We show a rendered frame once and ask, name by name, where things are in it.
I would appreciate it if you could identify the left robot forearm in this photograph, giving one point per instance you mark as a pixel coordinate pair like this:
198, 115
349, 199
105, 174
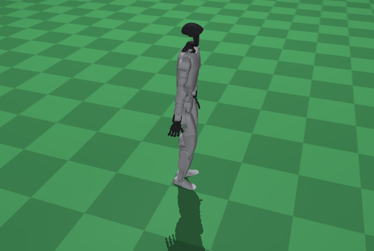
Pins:
194, 92

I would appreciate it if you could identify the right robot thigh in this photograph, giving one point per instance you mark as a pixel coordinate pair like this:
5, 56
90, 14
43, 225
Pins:
190, 134

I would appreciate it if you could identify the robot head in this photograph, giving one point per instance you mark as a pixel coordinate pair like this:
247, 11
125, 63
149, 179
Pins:
192, 30

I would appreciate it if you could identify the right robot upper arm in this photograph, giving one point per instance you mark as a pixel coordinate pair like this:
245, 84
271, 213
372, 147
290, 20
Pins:
184, 66

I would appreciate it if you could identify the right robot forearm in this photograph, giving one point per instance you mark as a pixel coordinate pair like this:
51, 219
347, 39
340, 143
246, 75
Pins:
179, 103

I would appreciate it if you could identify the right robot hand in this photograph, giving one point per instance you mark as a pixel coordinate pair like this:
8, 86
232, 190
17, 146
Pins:
176, 127

